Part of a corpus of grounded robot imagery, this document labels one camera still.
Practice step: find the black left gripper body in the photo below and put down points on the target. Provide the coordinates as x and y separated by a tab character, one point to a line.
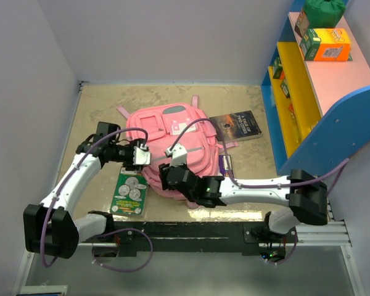
123	153

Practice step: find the small green box upper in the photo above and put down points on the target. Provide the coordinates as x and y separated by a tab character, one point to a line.
277	69

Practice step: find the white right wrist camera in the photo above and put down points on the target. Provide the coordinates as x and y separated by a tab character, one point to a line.
178	155

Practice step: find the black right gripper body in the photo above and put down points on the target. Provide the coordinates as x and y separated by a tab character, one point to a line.
164	169

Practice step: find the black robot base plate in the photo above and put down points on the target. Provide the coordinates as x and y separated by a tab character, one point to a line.
207	237

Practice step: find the purple paperback book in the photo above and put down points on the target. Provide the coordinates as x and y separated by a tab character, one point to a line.
225	167

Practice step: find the green cloth bag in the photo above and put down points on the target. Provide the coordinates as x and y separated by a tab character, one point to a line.
324	13

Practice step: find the pink student backpack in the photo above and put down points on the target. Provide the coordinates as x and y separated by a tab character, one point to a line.
167	123

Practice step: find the blue yellow pink shelf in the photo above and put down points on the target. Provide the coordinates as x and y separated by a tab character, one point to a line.
331	102

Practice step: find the small green box lower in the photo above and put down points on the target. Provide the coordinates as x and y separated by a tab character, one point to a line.
285	88

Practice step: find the orange green crayon box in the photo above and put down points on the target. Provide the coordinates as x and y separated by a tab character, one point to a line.
326	44

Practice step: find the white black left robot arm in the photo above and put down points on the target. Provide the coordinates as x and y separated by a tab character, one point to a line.
49	228

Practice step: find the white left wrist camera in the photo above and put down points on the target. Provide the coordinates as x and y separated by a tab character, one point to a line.
141	155

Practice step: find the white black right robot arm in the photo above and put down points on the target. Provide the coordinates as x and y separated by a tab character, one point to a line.
302	197

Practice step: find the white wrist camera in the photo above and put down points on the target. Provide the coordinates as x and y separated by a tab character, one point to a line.
178	155
141	155

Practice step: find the brown card box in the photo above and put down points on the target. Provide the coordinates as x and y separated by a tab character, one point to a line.
302	23

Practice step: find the small green box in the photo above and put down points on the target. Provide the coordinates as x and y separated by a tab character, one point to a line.
277	69
285	88

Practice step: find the green paperback book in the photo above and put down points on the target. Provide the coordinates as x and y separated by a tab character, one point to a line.
130	193

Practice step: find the dark novel book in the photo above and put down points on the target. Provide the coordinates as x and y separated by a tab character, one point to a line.
239	126

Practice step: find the orange packet on shelf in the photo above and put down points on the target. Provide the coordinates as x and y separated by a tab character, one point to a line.
293	120

